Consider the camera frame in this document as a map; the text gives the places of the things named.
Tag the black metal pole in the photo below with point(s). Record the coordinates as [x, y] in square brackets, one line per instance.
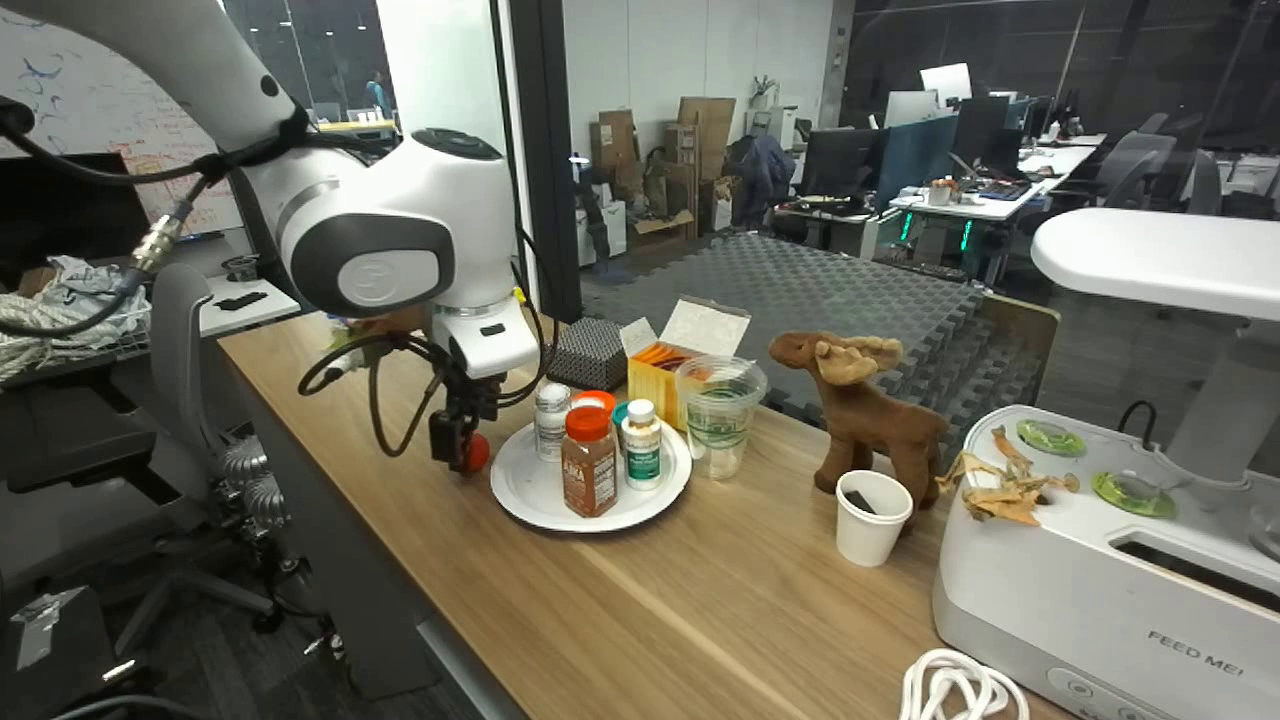
[547, 160]

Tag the white hydroponic planter appliance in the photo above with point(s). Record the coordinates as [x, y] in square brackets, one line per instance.
[1066, 585]

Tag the spice jar orange lid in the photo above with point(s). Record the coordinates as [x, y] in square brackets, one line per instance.
[590, 466]

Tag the dried brown plant bits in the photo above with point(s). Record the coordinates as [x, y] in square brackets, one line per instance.
[1002, 487]

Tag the brown moose plush toy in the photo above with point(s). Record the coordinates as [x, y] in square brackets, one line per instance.
[872, 420]

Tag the white office desk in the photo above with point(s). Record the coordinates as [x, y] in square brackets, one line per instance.
[973, 201]

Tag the grey hexagon foam mat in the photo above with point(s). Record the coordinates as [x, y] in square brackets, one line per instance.
[827, 284]

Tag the brown cardboard box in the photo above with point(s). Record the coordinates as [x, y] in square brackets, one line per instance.
[701, 145]

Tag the white pill bottle blue label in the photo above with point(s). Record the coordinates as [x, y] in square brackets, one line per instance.
[551, 407]

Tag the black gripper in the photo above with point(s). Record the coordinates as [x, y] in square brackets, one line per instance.
[471, 393]

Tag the white paper cup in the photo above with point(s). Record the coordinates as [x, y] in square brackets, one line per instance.
[870, 523]

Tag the grey rectangular block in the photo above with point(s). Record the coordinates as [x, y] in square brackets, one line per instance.
[590, 354]

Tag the crumpled grey cloth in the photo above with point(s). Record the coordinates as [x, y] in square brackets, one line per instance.
[83, 304]

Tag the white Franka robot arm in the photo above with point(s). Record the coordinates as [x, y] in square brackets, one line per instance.
[363, 227]

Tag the grey office chair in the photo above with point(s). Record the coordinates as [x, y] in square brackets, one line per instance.
[187, 385]

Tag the white pill bottle green label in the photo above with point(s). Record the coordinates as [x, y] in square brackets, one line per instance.
[643, 445]

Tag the clear plastic cup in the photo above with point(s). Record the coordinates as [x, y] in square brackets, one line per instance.
[724, 403]
[724, 383]
[721, 449]

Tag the white paper plate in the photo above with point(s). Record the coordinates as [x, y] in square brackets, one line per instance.
[534, 487]

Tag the olive brown wrist camera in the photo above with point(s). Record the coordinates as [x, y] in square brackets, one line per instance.
[385, 329]

